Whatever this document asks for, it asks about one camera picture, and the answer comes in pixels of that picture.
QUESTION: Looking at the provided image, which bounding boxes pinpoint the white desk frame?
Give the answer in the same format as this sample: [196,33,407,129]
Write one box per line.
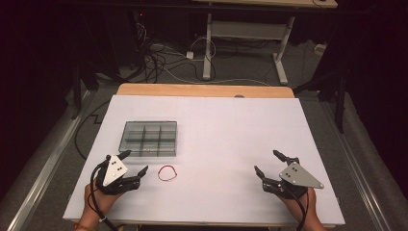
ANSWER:
[202,13,296,86]

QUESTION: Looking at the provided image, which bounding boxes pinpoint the person's left hand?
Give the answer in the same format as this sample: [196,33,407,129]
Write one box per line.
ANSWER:
[84,183,125,218]

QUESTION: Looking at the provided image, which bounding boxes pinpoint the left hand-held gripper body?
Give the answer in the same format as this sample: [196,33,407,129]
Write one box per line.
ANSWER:
[95,154,142,195]

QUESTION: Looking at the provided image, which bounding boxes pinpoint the wooden table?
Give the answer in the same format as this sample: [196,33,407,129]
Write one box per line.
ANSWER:
[115,83,295,99]

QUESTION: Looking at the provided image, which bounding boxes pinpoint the metal floor rail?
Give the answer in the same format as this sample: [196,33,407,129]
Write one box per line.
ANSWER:
[6,90,91,231]
[322,101,393,231]

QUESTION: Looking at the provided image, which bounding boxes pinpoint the red rubber band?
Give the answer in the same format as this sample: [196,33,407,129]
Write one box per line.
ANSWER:
[157,165,179,183]

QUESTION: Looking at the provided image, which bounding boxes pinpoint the black stand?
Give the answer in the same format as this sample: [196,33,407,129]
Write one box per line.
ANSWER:
[292,62,350,135]
[70,59,101,120]

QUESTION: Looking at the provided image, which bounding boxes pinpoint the right hand-held gripper cable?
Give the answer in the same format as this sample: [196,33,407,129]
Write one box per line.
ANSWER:
[282,182,311,231]

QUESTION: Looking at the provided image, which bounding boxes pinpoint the left hand-held gripper cable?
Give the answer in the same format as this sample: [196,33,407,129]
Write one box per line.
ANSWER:
[89,158,120,231]

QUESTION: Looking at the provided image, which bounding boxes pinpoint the clear plastic compartment box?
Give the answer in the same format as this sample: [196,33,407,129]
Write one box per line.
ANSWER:
[118,120,178,158]

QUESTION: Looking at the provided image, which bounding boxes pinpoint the red bracelet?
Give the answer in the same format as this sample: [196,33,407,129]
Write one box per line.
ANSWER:
[72,222,97,231]

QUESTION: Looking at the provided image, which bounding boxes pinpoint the white floor cable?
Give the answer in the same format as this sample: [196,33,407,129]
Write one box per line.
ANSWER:
[158,62,271,88]

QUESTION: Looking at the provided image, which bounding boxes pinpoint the black floor cable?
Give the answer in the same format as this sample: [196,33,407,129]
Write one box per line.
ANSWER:
[73,100,112,162]

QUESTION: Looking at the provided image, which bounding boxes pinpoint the dark cabinet with red light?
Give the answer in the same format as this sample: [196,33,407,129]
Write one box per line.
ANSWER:
[104,9,147,71]

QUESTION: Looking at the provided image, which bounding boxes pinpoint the bundle of black cables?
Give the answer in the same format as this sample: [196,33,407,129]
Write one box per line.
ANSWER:
[133,22,220,85]

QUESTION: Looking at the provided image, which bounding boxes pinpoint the hand-held gripper cable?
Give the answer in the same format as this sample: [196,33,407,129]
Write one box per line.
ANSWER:
[282,182,311,231]
[89,158,120,231]

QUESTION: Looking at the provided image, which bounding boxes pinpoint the person's right hand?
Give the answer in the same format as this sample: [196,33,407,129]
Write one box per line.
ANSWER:
[279,187,319,224]

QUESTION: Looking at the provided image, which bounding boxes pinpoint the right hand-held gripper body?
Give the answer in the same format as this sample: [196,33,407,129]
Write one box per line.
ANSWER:
[262,156,324,200]

